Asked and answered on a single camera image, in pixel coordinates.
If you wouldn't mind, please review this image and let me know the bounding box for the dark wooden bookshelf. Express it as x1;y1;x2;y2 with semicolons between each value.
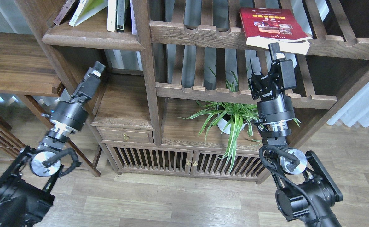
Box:
15;0;369;183

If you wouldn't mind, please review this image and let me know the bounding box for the white curtain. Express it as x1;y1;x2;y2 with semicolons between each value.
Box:
327;82;369;127

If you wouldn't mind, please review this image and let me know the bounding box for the white upright book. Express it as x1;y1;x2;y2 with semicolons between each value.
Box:
107;0;117;32

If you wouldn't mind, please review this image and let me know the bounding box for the spider plant in white pot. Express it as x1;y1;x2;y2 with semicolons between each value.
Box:
183;66;301;172

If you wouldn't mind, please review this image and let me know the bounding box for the dark maroon book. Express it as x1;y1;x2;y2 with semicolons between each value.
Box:
53;0;79;25

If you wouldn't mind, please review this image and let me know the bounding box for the wooden side table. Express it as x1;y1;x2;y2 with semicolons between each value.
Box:
0;32;101;177

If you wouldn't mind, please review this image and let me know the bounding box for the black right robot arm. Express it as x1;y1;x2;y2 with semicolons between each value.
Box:
249;43;343;227

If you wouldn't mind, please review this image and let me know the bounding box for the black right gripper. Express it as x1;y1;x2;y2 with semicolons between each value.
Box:
249;43;297;125

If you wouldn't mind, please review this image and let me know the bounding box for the red book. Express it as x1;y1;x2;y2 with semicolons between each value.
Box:
239;7;312;55

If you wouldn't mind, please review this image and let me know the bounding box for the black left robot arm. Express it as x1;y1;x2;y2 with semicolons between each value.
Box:
0;61;105;227

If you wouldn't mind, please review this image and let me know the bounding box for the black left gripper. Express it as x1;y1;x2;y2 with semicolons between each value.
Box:
42;61;105;133

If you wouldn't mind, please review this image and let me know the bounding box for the yellow green book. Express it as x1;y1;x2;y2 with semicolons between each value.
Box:
69;0;108;27

